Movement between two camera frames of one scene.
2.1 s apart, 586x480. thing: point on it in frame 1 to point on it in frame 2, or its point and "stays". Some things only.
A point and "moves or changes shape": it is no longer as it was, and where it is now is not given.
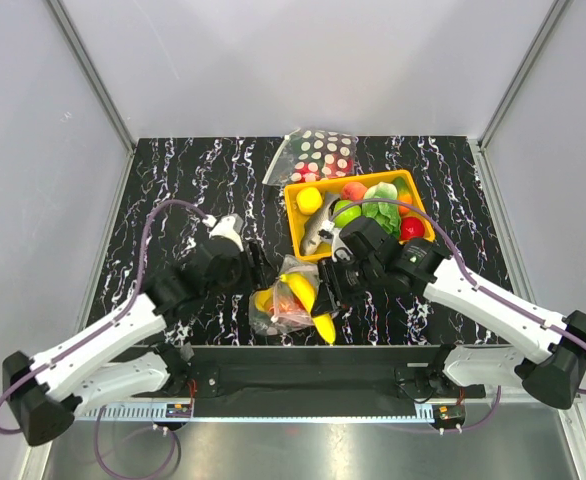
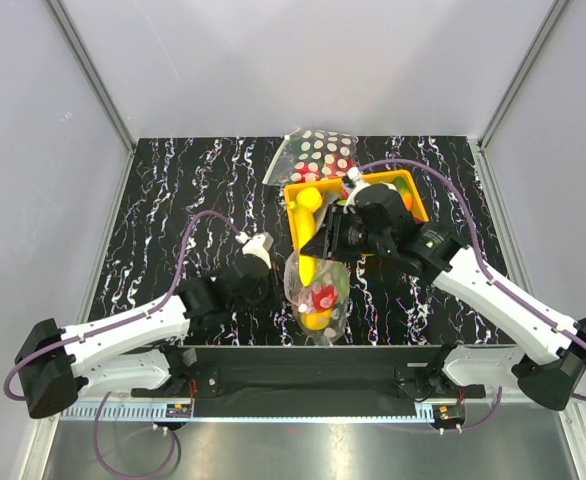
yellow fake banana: (323, 322) to (308, 201)
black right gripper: (333, 297) to (327, 242)
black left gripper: (263, 274) to (278, 295)
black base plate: (376, 372) stays
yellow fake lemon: (308, 200) stays
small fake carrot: (404, 194) stays
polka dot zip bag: (312, 154) stays
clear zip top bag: (279, 307) moves or changes shape
